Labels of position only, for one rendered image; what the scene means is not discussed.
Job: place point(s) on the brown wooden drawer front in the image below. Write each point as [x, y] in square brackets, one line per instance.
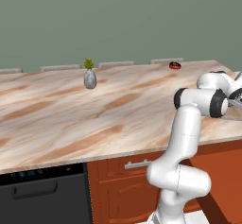
[113, 168]

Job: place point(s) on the red round bowl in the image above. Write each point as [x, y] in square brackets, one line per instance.
[175, 65]

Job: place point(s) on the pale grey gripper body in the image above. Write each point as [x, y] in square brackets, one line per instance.
[236, 103]

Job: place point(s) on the grey stool back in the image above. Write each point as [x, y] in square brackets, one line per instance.
[60, 67]
[116, 64]
[11, 70]

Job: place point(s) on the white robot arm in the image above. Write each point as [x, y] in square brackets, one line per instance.
[184, 130]

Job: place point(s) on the grey vase with green plant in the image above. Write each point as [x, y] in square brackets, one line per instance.
[90, 79]

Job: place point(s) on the brown wooden cabinet front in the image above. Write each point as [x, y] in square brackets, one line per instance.
[225, 177]

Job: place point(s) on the black dishwasher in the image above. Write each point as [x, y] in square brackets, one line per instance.
[44, 199]

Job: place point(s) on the brown wooden cupboard door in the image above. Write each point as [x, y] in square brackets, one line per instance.
[126, 199]

